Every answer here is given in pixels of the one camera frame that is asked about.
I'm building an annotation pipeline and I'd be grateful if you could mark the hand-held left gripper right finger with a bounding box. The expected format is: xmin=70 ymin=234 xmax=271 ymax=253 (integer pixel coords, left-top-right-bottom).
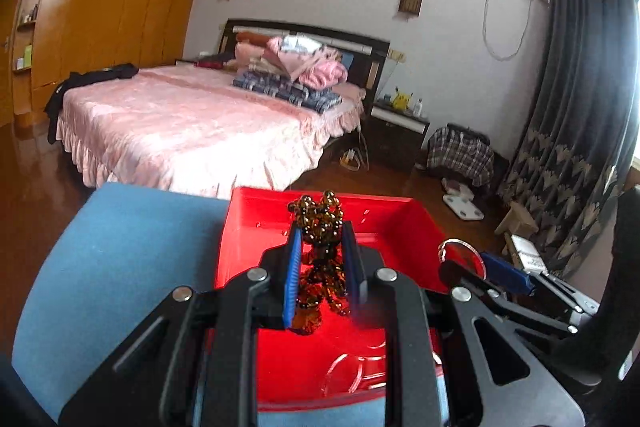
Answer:
xmin=342 ymin=221 xmax=586 ymax=427

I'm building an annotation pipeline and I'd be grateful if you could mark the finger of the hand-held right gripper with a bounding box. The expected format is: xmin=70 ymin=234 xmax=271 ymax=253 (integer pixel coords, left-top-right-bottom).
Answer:
xmin=439 ymin=259 xmax=577 ymax=336
xmin=481 ymin=252 xmax=599 ymax=314

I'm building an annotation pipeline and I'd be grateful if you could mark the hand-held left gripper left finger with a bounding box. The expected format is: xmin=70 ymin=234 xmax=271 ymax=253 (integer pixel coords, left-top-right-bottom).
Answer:
xmin=59 ymin=227 xmax=306 ymax=427

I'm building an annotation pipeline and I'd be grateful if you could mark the amber beaded bracelet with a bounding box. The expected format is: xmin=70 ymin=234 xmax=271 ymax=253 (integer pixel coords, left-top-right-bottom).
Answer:
xmin=287 ymin=189 xmax=348 ymax=335

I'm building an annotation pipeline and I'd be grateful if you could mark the silver bangle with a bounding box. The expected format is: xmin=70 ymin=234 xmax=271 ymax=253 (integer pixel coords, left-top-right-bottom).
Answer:
xmin=438 ymin=238 xmax=487 ymax=280

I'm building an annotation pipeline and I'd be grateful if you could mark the red plastic tray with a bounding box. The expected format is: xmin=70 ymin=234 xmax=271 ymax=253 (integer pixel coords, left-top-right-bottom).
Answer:
xmin=212 ymin=186 xmax=453 ymax=413

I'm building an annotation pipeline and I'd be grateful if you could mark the white box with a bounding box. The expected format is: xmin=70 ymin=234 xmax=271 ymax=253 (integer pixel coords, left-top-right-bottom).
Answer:
xmin=510 ymin=234 xmax=548 ymax=270

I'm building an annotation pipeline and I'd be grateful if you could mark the small wooden stool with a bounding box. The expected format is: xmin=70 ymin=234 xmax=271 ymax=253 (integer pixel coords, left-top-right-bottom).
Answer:
xmin=495 ymin=201 xmax=540 ymax=253

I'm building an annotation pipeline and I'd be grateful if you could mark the white bathroom scale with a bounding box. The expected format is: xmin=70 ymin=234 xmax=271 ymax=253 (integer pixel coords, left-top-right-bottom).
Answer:
xmin=442 ymin=193 xmax=486 ymax=222

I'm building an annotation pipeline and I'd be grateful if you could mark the pink white bundle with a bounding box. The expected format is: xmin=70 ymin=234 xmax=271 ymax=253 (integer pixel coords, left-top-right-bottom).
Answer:
xmin=440 ymin=177 xmax=474 ymax=198

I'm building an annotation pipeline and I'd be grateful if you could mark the plaid clothes heap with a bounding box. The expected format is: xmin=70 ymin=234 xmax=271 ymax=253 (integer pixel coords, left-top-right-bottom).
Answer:
xmin=426 ymin=123 xmax=496 ymax=188

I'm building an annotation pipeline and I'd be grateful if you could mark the dark nightstand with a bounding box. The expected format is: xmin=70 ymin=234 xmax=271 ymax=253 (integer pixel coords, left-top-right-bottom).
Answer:
xmin=361 ymin=99 xmax=431 ymax=172

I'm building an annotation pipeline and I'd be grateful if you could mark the blue cloth mat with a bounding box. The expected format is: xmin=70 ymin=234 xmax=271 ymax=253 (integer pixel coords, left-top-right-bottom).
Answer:
xmin=11 ymin=183 xmax=451 ymax=427

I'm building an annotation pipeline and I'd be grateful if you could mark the dark patterned curtain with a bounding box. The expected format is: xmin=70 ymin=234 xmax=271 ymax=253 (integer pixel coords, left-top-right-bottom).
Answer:
xmin=497 ymin=0 xmax=636 ymax=280

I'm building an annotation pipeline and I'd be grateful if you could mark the bed with pink bedspread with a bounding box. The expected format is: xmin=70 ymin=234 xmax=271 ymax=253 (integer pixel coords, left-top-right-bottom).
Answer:
xmin=47 ymin=64 xmax=368 ymax=200

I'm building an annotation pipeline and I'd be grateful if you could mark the folded blue plaid blanket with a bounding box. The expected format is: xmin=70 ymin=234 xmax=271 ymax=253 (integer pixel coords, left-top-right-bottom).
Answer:
xmin=232 ymin=69 xmax=343 ymax=112

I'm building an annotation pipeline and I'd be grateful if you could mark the pile of pink quilts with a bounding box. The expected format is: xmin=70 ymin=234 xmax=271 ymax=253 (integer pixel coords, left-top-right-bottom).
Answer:
xmin=234 ymin=33 xmax=350 ymax=88

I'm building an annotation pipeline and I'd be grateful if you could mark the dark bed headboard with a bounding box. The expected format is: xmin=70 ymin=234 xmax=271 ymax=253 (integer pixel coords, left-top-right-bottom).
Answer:
xmin=218 ymin=18 xmax=391 ymax=100

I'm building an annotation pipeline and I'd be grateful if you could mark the black garment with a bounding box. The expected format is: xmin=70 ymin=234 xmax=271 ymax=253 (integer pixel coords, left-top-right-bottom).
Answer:
xmin=45 ymin=63 xmax=140 ymax=145

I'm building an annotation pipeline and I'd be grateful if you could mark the wooden wardrobe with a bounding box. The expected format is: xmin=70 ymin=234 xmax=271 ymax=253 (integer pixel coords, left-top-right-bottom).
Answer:
xmin=0 ymin=0 xmax=215 ymax=128

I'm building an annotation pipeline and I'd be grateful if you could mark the white wall cable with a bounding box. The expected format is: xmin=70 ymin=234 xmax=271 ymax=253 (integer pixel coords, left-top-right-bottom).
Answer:
xmin=481 ymin=0 xmax=533 ymax=61

